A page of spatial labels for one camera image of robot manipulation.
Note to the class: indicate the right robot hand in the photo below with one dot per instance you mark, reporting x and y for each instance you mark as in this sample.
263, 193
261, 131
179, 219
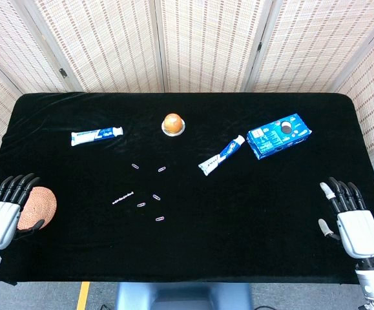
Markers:
359, 232

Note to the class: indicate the white wavy bobby pin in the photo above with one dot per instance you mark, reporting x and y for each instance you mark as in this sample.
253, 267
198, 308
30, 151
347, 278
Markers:
123, 197

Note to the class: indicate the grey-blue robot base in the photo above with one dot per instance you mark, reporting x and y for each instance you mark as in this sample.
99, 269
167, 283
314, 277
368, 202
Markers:
183, 295

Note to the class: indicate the brown woven round coaster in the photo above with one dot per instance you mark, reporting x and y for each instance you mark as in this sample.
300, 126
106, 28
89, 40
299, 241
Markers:
39, 208

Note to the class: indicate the blue cookie box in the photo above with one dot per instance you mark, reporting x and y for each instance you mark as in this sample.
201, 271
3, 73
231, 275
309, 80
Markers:
277, 139

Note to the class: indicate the blue white toothpaste tube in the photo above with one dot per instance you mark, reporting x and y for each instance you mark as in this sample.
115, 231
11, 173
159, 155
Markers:
89, 136
222, 155

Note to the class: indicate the black velvet tablecloth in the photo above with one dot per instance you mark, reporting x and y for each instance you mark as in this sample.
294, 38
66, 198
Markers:
206, 245

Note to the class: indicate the metal screen hinge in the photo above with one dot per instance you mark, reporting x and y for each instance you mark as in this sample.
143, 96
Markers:
63, 73
259, 45

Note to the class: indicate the orange jelly cup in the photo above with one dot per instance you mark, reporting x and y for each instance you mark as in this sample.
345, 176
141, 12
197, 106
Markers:
173, 124

